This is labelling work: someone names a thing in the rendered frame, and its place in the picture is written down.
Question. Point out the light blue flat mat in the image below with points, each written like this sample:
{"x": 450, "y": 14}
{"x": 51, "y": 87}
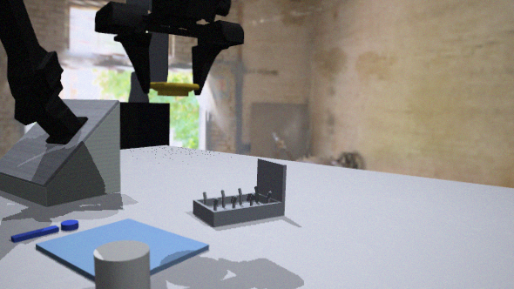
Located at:
{"x": 76, "y": 250}

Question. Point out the yellow plate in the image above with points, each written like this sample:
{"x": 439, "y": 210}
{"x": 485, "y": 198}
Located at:
{"x": 173, "y": 89}

